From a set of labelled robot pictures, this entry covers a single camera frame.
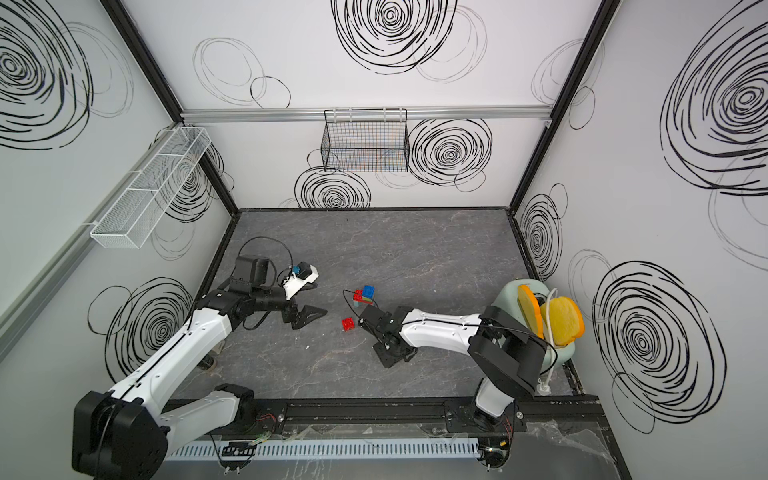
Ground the white toaster cable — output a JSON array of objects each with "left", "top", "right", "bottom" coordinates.
[{"left": 536, "top": 287, "right": 559, "bottom": 397}]

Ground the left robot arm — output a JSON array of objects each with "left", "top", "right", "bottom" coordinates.
[{"left": 71, "top": 255, "right": 327, "bottom": 479}]

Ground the black wire basket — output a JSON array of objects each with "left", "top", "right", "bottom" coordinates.
[{"left": 320, "top": 108, "right": 410, "bottom": 173}]

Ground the white wire shelf basket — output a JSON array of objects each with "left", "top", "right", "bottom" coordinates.
[{"left": 90, "top": 126, "right": 211, "bottom": 249}]

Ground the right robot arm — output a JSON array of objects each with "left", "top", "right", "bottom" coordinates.
[{"left": 358, "top": 305, "right": 556, "bottom": 431}]

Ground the white slotted cable duct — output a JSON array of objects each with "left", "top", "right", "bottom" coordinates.
[{"left": 167, "top": 438, "right": 480, "bottom": 462}]

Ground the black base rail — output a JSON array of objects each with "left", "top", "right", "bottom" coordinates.
[{"left": 212, "top": 395, "right": 604, "bottom": 436}]

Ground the orange toast slice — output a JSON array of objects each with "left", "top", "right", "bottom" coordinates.
[{"left": 517, "top": 285, "right": 544, "bottom": 339}]

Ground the mint green toaster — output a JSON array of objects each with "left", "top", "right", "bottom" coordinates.
[{"left": 492, "top": 279, "right": 576, "bottom": 372}]

